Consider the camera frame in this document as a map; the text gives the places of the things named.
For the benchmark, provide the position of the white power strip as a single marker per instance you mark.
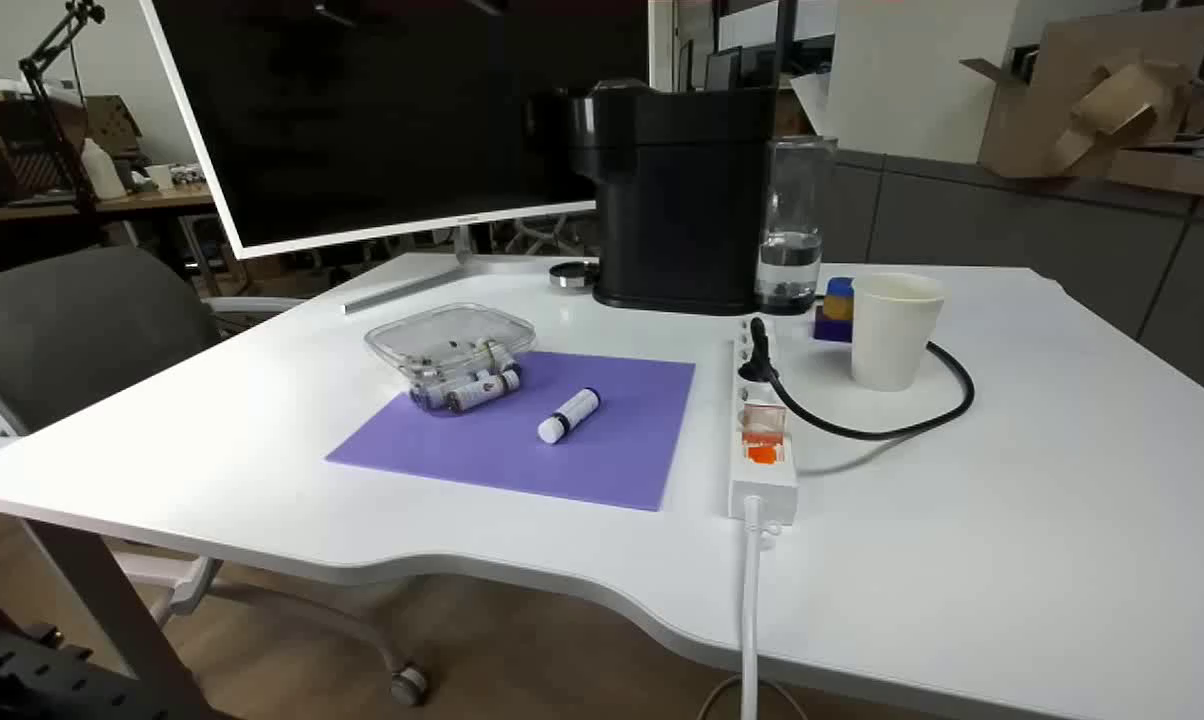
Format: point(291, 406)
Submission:
point(767, 491)

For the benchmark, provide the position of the white tube with dark cap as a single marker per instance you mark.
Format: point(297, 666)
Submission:
point(570, 418)

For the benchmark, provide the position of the purple mat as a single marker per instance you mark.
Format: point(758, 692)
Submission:
point(601, 447)

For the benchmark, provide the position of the small black round lid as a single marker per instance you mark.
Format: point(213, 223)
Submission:
point(575, 278)

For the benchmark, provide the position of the small white cylinder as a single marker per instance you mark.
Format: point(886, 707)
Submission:
point(489, 386)
point(436, 376)

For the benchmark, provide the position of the clear plastic container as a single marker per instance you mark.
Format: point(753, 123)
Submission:
point(446, 331)

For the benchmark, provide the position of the black coffee machine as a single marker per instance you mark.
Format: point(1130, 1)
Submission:
point(683, 200)

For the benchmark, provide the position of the white monitor stand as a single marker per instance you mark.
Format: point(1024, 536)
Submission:
point(415, 283)

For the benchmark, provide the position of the clear glass water carafe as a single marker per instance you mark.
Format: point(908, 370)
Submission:
point(791, 262)

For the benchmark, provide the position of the blue and yellow block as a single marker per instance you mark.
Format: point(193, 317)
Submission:
point(834, 312)

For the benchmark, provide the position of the white paper cup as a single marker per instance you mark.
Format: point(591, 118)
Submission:
point(893, 335)

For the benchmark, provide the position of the white framed computer monitor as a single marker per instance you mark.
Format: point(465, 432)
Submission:
point(384, 104)

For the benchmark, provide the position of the grey cabinet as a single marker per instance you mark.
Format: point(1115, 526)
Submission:
point(1024, 240)

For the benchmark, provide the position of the wooden background desk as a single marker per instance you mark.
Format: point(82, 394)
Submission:
point(93, 206)

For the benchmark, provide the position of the white plastic bottle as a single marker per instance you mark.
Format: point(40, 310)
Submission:
point(100, 171)

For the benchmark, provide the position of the grey office chair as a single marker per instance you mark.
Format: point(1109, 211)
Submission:
point(65, 335)

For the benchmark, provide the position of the grey table leg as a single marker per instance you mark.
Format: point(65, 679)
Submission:
point(104, 604)

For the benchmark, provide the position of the brown cardboard box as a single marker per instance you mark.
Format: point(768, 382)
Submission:
point(1094, 104)

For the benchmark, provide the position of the black perforated frame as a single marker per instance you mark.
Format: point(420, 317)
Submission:
point(26, 680)

